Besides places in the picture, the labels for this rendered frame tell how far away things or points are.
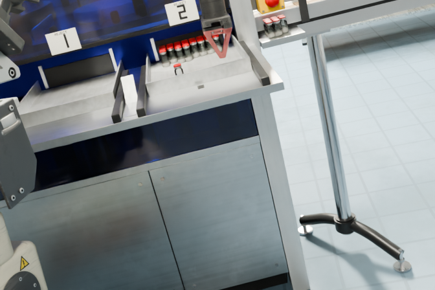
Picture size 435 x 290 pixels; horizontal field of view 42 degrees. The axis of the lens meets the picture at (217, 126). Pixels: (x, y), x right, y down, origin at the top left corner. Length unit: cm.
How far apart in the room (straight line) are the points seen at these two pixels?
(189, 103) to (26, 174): 41
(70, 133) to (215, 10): 43
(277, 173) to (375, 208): 72
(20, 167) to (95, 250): 90
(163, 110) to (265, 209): 69
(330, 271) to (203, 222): 53
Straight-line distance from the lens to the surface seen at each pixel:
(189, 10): 160
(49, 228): 186
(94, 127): 128
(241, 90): 126
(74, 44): 164
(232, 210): 182
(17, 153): 102
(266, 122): 171
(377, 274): 206
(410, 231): 226
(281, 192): 182
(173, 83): 138
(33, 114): 143
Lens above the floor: 126
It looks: 21 degrees down
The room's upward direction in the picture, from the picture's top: 14 degrees counter-clockwise
